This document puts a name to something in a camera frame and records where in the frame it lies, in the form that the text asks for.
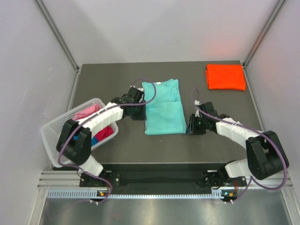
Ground teal t-shirt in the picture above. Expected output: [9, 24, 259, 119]
[142, 79, 187, 135]

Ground right aluminium corner post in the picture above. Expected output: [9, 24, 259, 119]
[242, 0, 287, 68]

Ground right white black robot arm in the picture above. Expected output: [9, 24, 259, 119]
[186, 100, 289, 186]

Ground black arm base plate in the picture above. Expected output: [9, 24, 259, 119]
[79, 164, 247, 189]

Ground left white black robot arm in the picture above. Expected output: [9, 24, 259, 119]
[56, 87, 146, 186]

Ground purple cable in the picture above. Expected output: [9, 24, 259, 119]
[191, 88, 288, 204]
[57, 77, 157, 205]

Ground white plastic laundry basket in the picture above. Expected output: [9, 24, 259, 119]
[40, 98, 119, 168]

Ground folded orange t-shirt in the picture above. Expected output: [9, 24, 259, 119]
[205, 64, 247, 91]

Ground aluminium front rail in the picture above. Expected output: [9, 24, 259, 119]
[37, 171, 284, 189]

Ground magenta t-shirt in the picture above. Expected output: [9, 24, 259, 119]
[92, 126, 113, 143]

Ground pink t-shirt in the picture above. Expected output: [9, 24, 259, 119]
[72, 104, 101, 121]

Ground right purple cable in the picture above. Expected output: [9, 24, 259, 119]
[191, 88, 288, 204]

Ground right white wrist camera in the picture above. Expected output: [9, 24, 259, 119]
[194, 100, 202, 118]

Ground slotted grey cable duct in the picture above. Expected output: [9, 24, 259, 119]
[47, 189, 234, 199]

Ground blue t-shirt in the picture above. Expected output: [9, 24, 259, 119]
[72, 133, 98, 149]

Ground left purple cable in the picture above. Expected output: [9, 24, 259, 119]
[57, 77, 157, 205]

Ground aluminium corner post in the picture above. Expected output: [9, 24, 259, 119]
[34, 0, 79, 72]
[242, 0, 287, 68]

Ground left aluminium corner post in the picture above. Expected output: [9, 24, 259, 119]
[34, 0, 79, 72]

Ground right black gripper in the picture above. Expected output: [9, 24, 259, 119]
[186, 114, 208, 135]

